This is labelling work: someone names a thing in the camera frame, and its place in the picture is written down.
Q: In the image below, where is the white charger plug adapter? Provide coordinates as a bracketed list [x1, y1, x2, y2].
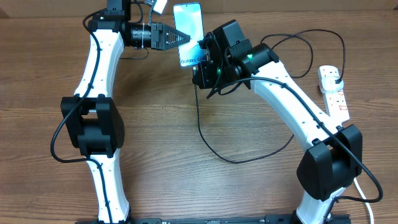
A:
[319, 77, 344, 94]

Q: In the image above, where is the white power strip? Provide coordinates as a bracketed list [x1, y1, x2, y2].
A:
[317, 65, 349, 123]

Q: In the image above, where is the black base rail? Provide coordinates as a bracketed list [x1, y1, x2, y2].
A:
[74, 212, 352, 224]

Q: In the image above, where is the black USB-C charger cable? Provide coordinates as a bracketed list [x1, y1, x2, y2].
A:
[193, 29, 346, 164]

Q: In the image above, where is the Galaxy S24+ smartphone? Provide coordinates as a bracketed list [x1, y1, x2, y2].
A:
[173, 2, 206, 67]

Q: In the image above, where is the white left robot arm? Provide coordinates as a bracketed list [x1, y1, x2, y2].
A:
[50, 0, 191, 223]

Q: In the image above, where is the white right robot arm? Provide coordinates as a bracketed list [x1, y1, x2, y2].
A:
[192, 20, 368, 223]

